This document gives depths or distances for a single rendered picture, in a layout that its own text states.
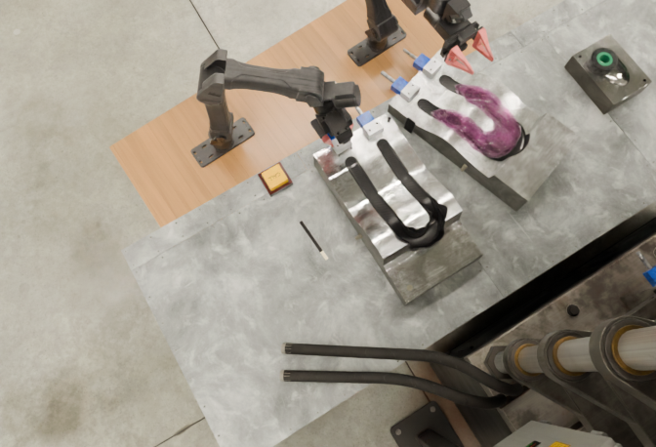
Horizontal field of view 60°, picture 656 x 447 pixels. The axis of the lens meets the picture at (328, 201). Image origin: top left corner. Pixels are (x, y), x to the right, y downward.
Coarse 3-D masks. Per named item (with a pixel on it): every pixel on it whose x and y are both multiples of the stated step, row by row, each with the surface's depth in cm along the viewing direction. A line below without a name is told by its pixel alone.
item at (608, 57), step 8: (600, 48) 174; (592, 56) 173; (600, 56) 173; (608, 56) 173; (616, 56) 173; (592, 64) 173; (600, 64) 172; (608, 64) 172; (616, 64) 172; (592, 72) 175; (600, 72) 173; (608, 72) 173
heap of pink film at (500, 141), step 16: (464, 96) 171; (480, 96) 168; (496, 96) 170; (432, 112) 173; (448, 112) 169; (496, 112) 168; (464, 128) 165; (480, 128) 167; (496, 128) 167; (512, 128) 167; (480, 144) 165; (496, 144) 166; (512, 144) 166
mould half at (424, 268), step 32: (384, 128) 169; (320, 160) 166; (384, 160) 166; (416, 160) 166; (352, 192) 164; (384, 192) 163; (448, 192) 158; (352, 224) 168; (384, 224) 156; (416, 224) 155; (448, 224) 161; (384, 256) 153; (416, 256) 160; (448, 256) 160; (480, 256) 160; (416, 288) 157
